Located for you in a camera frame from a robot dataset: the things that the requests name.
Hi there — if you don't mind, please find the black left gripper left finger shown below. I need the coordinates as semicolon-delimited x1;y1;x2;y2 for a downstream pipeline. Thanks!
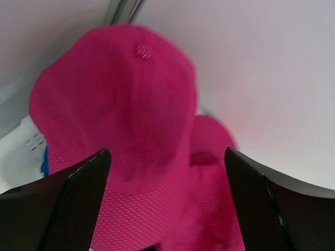
1;149;111;250

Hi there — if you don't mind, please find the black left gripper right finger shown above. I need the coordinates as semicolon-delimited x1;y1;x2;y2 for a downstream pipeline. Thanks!
224;147;334;251

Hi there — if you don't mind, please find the pink cap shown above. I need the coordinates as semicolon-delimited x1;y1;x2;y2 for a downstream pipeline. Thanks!
156;115;244;250
29;25;197;250

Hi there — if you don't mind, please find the blue cap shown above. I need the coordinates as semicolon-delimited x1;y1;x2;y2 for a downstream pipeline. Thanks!
41;147;49;177

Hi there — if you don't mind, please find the white plastic basket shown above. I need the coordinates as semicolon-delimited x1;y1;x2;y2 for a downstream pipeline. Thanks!
1;116;48;193

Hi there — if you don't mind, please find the left aluminium frame post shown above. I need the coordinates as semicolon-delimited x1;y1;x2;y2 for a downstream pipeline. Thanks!
103;0;144;26

